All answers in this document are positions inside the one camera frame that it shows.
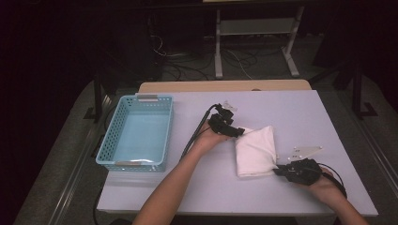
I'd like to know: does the person's right hand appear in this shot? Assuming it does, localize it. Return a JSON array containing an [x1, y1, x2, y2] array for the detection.
[[295, 168, 347, 206]]

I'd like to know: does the black metal stand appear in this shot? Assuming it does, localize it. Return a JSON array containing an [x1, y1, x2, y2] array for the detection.
[[350, 60, 378, 120], [83, 73, 111, 124]]

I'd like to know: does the metal floor rail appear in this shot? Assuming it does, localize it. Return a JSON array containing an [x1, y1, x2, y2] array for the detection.
[[46, 93, 109, 225], [356, 118, 398, 195]]

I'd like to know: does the white metal desk frame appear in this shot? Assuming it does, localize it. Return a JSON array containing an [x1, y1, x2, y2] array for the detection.
[[214, 5, 306, 79]]

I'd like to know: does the light blue plastic basket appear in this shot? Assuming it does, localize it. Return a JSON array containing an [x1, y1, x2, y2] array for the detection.
[[95, 94, 175, 173]]

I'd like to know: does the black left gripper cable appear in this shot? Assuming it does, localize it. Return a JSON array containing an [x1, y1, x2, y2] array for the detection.
[[92, 103, 219, 225]]

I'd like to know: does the black floor cable bundle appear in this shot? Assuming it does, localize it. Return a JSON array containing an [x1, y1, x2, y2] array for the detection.
[[161, 51, 217, 83]]

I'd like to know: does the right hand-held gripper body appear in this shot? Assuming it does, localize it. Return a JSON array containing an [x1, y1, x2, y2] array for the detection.
[[287, 145, 324, 187]]

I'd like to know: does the white shirt with chick print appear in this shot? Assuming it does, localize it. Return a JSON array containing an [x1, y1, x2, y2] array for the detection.
[[234, 125, 280, 178]]

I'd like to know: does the person's left hand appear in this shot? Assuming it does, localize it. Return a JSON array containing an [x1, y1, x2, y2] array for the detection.
[[191, 121, 233, 158]]

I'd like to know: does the wooden table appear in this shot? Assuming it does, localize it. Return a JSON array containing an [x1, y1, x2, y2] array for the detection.
[[138, 79, 313, 94]]

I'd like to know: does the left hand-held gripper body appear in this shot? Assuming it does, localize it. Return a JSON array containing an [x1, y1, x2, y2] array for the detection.
[[208, 100, 237, 135]]

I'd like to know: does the white floor cable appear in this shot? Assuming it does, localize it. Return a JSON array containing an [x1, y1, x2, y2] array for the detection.
[[224, 48, 253, 81]]

